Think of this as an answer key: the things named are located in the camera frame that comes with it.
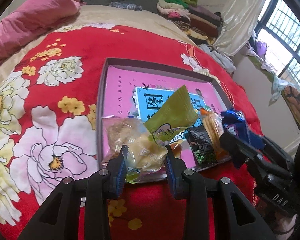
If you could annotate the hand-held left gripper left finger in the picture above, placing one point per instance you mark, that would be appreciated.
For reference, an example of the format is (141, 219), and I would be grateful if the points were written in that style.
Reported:
(121, 175)

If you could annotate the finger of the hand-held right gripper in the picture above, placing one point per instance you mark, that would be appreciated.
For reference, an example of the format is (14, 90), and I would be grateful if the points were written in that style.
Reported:
(272, 146)
(240, 150)

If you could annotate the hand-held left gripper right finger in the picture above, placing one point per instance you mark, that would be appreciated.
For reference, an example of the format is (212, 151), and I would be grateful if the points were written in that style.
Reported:
(170, 175)

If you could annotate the blue cookie packet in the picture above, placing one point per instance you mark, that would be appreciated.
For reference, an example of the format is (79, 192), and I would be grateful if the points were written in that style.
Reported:
(233, 127)

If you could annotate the yellow cartoon bread packet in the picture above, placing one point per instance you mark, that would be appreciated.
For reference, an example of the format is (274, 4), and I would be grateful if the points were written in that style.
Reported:
(145, 155)

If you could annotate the orange biscuit packet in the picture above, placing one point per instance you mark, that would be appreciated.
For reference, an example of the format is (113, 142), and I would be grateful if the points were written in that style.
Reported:
(212, 127)

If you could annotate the black green pea packet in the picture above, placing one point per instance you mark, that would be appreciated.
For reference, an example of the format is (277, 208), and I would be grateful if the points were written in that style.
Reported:
(202, 147)

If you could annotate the clear brown pastry packet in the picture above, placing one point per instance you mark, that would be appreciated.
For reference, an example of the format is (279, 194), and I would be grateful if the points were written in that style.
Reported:
(120, 132)

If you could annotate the green snack packet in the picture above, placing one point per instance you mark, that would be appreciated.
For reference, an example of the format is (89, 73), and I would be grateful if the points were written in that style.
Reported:
(172, 110)

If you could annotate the dark grey box tray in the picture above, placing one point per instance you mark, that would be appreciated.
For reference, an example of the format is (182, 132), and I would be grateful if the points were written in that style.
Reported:
(101, 100)

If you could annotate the white cloth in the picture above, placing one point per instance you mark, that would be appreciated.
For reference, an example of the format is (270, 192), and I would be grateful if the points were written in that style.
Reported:
(277, 87)

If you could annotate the pink book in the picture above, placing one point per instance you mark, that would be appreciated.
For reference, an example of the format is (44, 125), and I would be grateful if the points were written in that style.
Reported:
(120, 85)

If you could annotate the light blue clothes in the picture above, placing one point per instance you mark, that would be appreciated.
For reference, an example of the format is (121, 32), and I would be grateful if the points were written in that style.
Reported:
(222, 60)

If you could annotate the purple cloth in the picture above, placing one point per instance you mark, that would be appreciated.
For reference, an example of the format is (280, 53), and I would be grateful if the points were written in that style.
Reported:
(261, 47)

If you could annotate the cream satin curtain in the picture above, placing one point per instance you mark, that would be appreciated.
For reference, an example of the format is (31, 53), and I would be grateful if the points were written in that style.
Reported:
(240, 22)

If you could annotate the red floral blanket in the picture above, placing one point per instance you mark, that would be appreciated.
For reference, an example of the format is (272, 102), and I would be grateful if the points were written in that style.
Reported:
(85, 42)

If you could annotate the pile of folded clothes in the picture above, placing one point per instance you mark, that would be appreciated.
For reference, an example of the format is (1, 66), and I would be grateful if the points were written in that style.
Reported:
(190, 17)

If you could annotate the beige blanket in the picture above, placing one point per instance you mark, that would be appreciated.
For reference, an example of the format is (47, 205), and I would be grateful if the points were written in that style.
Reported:
(115, 15)

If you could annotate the blue patterned pillow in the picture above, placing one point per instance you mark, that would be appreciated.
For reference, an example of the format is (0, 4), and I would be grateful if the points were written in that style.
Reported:
(126, 5)

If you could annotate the pink quilt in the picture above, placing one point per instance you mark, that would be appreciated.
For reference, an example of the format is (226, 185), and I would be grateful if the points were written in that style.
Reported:
(27, 17)

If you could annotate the window with dark frame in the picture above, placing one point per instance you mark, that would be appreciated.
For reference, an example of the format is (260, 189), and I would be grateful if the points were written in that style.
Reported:
(285, 30)

